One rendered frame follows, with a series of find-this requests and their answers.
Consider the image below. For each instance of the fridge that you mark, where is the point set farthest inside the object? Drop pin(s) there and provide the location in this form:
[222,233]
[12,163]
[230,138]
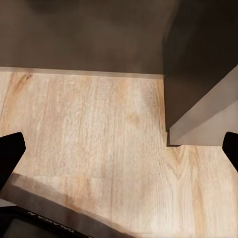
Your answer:
[201,94]

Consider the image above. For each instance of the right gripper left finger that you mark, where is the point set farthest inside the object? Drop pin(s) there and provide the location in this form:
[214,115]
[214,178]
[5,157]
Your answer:
[12,147]

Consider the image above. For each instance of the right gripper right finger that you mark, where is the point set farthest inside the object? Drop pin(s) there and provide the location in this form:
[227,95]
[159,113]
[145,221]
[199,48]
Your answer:
[230,148]

